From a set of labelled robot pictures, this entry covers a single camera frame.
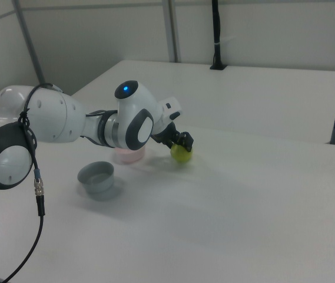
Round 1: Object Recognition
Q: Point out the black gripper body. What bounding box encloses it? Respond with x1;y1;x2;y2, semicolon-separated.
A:
151;120;183;147

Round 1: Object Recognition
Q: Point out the green pear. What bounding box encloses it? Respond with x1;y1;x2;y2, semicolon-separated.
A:
170;143;194;164

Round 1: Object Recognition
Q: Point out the pink bowl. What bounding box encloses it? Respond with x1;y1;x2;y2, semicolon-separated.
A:
112;144;147;166

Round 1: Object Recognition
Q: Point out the grey bowl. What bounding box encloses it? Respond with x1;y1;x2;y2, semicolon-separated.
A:
77;161;117;194

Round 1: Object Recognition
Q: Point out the white side table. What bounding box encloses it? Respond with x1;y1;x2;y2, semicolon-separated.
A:
71;60;335;145

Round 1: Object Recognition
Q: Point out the grey partition post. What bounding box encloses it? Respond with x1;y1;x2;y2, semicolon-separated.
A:
12;0;47;85
161;0;183;64

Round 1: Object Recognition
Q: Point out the black camera pole with base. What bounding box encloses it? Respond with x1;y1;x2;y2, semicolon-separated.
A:
209;0;229;71

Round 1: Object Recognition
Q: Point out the dark robot cable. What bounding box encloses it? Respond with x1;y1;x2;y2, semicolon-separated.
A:
0;83;57;283

